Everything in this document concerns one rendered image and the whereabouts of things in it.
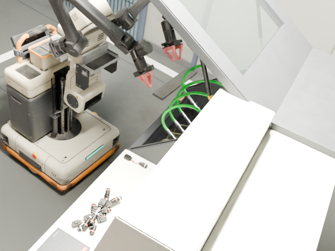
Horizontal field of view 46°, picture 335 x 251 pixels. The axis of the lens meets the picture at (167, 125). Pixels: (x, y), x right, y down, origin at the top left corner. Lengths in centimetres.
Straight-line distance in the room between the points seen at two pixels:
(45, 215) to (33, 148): 47
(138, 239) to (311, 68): 121
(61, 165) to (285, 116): 170
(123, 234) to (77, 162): 181
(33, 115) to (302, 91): 174
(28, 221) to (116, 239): 182
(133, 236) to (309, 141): 77
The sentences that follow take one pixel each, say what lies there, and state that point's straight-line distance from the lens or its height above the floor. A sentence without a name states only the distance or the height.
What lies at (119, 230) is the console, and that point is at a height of 150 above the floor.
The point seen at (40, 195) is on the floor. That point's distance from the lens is 301.
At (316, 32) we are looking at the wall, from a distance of 367.
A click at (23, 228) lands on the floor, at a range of 287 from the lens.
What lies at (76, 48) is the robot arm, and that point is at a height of 125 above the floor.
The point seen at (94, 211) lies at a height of 101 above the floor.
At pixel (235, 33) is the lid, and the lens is 169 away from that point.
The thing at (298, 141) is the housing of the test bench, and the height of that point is 147.
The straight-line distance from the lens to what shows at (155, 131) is 213.
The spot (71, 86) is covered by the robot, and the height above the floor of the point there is 84.
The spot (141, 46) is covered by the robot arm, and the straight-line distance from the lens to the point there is 190.
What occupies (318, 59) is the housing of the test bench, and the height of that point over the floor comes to 150.
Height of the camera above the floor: 240
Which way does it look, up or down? 42 degrees down
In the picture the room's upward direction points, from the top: 13 degrees clockwise
